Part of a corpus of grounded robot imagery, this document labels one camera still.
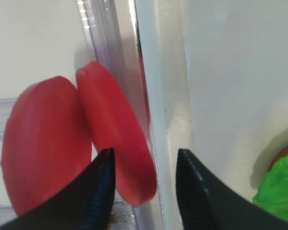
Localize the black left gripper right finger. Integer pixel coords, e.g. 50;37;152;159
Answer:
176;149;288;230

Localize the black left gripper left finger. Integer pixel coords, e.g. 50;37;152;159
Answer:
0;148;115;230

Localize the green lettuce leaf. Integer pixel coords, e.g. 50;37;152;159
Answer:
252;155;288;222

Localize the red tomato slice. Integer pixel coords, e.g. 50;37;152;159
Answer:
76;61;157;207
0;76;92;216

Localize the bun slice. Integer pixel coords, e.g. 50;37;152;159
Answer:
268;146;288;171

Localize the red tomato slice in holder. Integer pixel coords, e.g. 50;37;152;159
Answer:
0;76;92;216

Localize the white tray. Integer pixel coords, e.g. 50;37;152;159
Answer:
135;0;288;230

